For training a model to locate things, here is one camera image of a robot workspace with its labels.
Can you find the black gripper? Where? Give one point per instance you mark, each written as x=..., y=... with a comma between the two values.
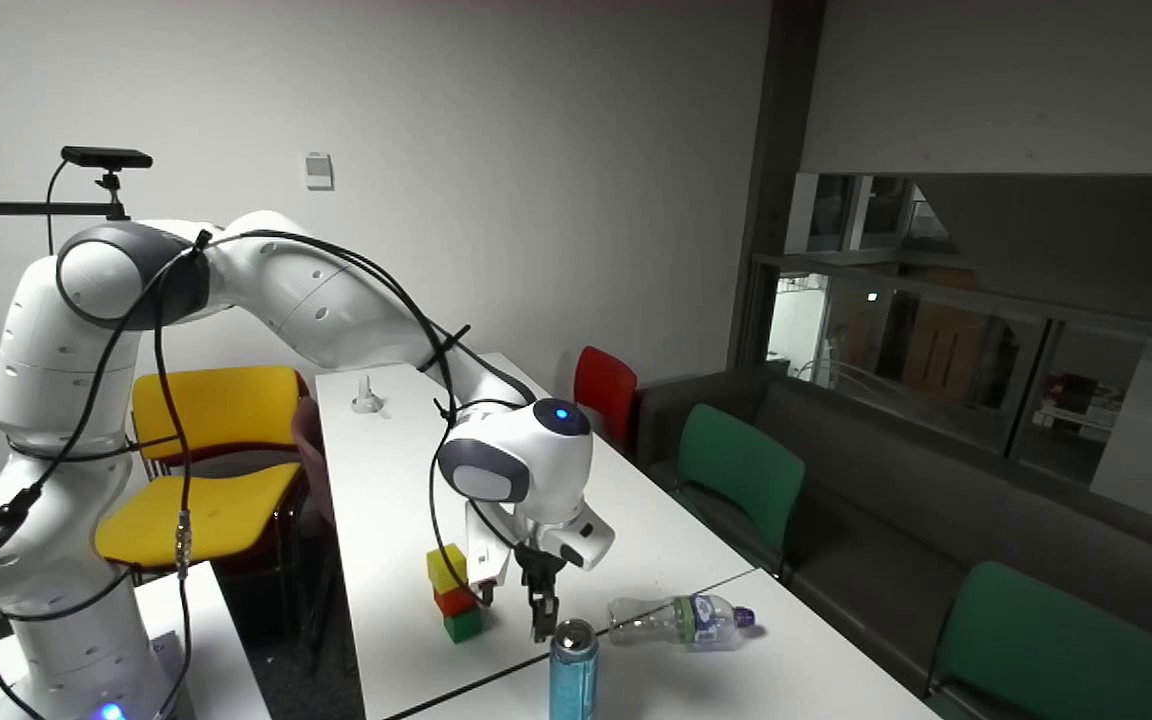
x=549, y=544

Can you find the blue can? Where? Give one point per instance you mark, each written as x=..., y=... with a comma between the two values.
x=574, y=660

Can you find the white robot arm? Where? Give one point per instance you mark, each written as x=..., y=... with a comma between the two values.
x=98, y=479

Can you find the stacked colourful blocks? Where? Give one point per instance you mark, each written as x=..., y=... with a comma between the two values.
x=455, y=597

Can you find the clear plastic water bottle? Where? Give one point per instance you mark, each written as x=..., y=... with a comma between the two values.
x=700, y=620

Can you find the red chair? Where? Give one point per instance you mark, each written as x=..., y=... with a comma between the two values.
x=611, y=390

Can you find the green chair near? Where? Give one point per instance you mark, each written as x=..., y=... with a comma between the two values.
x=737, y=481

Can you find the green chair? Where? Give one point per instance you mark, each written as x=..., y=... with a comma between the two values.
x=737, y=481
x=1020, y=650

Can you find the small white object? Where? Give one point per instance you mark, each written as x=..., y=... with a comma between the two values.
x=367, y=399

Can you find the yellow chair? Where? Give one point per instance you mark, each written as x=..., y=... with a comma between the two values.
x=223, y=466

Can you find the green chair far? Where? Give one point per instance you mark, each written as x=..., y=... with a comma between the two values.
x=1020, y=650

